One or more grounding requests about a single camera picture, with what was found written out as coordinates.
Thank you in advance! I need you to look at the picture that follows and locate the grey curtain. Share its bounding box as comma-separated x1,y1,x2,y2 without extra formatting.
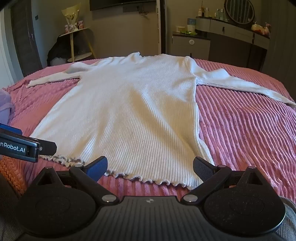
269,0,296,77

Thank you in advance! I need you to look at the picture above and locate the pink white plush toy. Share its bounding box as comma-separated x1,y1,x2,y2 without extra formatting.
252,21,271,37

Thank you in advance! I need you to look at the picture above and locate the dark cloth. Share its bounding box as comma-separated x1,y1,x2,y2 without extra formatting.
47,37,72,66

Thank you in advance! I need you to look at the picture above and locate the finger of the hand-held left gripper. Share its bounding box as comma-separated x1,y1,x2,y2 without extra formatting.
39,141,57,156

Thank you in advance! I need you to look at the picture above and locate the wall television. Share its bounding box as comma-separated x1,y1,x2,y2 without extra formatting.
89,0,158,11

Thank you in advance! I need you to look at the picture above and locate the round white side table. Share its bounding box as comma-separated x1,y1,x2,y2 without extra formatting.
58,27,95,62

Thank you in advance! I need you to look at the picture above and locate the grey bedside cabinet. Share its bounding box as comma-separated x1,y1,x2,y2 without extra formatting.
172,32,211,61

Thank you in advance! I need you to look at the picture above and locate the dark door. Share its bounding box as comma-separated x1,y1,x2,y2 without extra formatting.
10,0,43,70

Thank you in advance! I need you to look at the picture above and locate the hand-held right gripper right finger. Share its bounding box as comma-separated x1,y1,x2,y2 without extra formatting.
179,156,266,205

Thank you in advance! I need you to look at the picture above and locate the lilac cloth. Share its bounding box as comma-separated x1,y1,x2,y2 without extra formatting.
0,89,13,124

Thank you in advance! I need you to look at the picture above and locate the grey dressing table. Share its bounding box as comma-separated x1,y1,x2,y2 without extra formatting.
196,16,270,72

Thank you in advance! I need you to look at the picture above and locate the pink ribbed blanket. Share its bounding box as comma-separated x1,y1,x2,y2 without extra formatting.
0,54,296,204

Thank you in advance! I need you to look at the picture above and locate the white waste bin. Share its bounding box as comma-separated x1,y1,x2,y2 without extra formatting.
50,57,70,67

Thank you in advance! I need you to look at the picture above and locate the round mirror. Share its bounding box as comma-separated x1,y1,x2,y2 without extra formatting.
224,0,255,24

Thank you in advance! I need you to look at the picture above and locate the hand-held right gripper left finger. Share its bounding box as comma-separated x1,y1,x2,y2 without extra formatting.
35,156,120,205

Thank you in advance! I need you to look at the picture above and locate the wrapped flower bouquet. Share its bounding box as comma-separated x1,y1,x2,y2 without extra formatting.
61,6,80,32

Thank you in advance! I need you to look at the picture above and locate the white ribbed sweater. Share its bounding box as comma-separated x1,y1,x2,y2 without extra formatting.
26,52,296,189

